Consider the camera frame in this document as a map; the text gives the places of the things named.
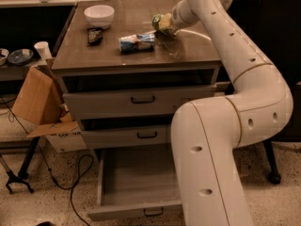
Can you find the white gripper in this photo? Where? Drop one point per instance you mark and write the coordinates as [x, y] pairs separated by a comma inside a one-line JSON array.
[[179, 18]]

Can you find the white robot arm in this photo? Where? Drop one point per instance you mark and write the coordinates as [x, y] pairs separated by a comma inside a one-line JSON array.
[[204, 132]]

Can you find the blue white soda can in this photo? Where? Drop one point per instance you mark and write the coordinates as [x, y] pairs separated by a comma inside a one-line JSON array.
[[136, 43]]

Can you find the grey drawer cabinet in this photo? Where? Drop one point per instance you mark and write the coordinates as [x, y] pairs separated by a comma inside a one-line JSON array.
[[189, 59]]

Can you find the top grey drawer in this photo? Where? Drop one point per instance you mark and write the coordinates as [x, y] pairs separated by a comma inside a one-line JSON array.
[[133, 102]]

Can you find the grey drawer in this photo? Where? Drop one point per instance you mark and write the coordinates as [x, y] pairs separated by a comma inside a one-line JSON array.
[[133, 102], [136, 182], [127, 137]]

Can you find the middle grey drawer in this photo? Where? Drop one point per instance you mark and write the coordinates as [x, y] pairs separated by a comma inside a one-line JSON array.
[[127, 137]]

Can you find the bottom grey drawer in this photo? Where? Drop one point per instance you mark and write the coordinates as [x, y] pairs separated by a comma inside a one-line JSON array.
[[136, 182]]

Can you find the white bowl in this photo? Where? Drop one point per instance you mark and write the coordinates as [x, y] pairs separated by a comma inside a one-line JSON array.
[[100, 15]]

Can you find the dark snack packet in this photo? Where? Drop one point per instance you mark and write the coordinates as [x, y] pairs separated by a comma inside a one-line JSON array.
[[94, 36]]

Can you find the black office chair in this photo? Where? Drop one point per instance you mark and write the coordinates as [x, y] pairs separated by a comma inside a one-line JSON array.
[[277, 31]]

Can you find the white paper cup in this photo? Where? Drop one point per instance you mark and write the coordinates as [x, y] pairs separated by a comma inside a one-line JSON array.
[[43, 49]]

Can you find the brown cardboard box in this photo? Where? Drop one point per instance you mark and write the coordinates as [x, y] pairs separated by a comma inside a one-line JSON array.
[[40, 102]]

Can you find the dark blue plate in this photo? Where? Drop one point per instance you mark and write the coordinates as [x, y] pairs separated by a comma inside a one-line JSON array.
[[20, 57]]

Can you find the small bowl at left edge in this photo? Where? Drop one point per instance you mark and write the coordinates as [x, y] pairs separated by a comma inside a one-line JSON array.
[[3, 56]]

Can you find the black stand leg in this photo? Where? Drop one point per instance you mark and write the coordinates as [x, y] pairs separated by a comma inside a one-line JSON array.
[[28, 157]]

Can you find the black clamp tool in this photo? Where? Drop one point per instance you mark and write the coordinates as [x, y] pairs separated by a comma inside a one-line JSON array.
[[12, 178]]

